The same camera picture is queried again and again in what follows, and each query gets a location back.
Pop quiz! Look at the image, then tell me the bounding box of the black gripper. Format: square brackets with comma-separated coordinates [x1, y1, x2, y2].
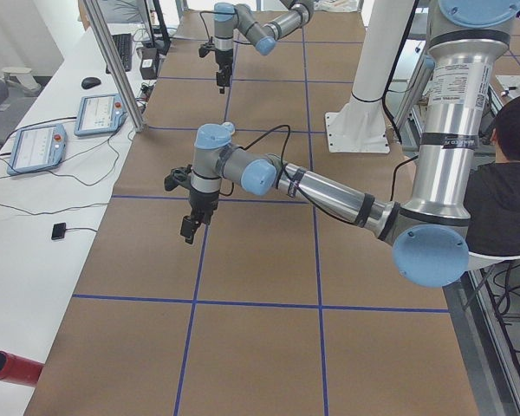
[180, 190, 219, 244]
[215, 49, 233, 78]

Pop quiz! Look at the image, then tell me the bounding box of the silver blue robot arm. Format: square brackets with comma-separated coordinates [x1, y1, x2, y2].
[164, 1, 520, 287]
[199, 1, 315, 89]

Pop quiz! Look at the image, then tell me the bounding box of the black box on desk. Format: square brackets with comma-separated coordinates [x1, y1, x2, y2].
[140, 48, 159, 80]

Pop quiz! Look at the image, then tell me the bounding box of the black keyboard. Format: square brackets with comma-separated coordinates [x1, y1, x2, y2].
[112, 33, 133, 72]

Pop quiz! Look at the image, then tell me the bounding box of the small black puck device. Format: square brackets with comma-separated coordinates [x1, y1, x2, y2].
[51, 222, 67, 241]

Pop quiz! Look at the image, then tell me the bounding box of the black computer mouse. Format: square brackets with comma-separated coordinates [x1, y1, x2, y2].
[81, 76, 101, 90]

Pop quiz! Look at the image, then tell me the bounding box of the teach pendant far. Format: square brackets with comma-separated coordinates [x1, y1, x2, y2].
[74, 94, 127, 137]

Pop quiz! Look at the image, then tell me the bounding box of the teach pendant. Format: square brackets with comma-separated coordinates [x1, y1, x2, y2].
[74, 94, 127, 137]
[7, 124, 67, 176]

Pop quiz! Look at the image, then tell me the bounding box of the teach pendant near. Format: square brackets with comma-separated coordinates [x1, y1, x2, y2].
[7, 124, 67, 176]

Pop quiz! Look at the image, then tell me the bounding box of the red cylinder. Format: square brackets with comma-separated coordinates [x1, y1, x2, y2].
[0, 351, 43, 387]

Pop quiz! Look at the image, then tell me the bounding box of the white chair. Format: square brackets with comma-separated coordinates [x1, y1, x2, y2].
[466, 252, 520, 271]

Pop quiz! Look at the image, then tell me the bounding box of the person in black shirt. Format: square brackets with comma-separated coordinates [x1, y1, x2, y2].
[464, 96, 520, 257]

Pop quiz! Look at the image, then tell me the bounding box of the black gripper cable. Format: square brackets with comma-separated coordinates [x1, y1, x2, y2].
[220, 124, 292, 198]

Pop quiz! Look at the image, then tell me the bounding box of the aluminium frame post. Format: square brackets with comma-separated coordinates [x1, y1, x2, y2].
[81, 0, 145, 133]

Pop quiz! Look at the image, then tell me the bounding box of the white camera pedestal base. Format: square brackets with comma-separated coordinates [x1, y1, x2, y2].
[325, 0, 417, 154]

